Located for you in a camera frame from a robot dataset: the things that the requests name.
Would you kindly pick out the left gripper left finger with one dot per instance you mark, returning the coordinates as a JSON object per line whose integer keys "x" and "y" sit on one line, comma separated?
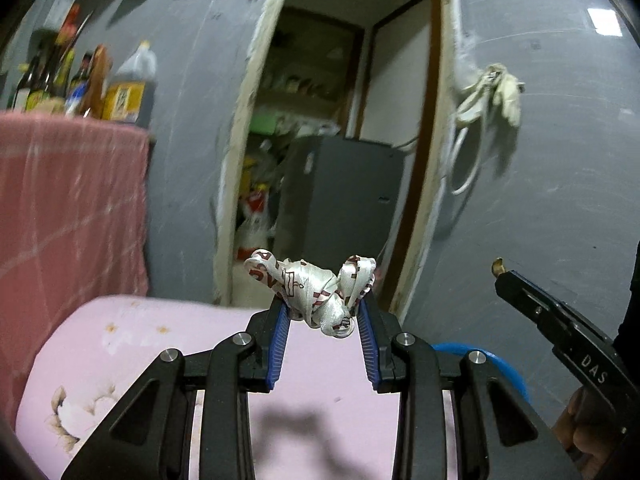
{"x": 147, "y": 435}

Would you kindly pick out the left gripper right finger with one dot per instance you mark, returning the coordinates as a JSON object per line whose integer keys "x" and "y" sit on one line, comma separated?
{"x": 461, "y": 415}

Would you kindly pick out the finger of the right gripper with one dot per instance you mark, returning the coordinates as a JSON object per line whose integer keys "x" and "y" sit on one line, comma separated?
{"x": 571, "y": 334}

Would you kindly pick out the brown food scrap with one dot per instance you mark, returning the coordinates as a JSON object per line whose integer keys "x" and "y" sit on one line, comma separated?
{"x": 498, "y": 268}

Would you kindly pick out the white knotted plastic bag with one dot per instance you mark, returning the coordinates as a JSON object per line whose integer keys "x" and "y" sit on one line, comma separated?
{"x": 325, "y": 300}

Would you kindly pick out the right human hand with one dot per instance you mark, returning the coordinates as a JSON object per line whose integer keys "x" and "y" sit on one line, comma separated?
{"x": 586, "y": 430}

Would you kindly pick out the pink floral table cloth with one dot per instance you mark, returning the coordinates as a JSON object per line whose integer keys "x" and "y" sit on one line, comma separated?
{"x": 321, "y": 420}

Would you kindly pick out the red white sack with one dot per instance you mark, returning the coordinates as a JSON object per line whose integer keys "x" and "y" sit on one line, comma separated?
{"x": 253, "y": 232}

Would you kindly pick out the white hanging gloves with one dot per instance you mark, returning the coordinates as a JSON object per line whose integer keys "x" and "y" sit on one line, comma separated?
{"x": 494, "y": 86}

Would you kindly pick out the pink plaid counter cloth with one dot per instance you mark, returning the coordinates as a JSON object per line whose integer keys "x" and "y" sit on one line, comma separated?
{"x": 73, "y": 226}

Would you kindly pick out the green box on shelf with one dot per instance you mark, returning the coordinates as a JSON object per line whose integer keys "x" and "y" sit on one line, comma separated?
{"x": 264, "y": 123}

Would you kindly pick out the brown sauce bottle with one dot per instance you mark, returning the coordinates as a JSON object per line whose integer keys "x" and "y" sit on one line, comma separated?
{"x": 92, "y": 103}

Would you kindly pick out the large cooking oil jug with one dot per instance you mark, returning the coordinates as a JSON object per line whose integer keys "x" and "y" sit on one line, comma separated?
{"x": 130, "y": 95}

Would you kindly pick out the dark glass bottle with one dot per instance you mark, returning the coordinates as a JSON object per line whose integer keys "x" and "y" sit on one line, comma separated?
{"x": 43, "y": 88}

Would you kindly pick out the wooden door frame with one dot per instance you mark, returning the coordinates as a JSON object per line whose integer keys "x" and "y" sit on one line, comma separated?
{"x": 427, "y": 183}

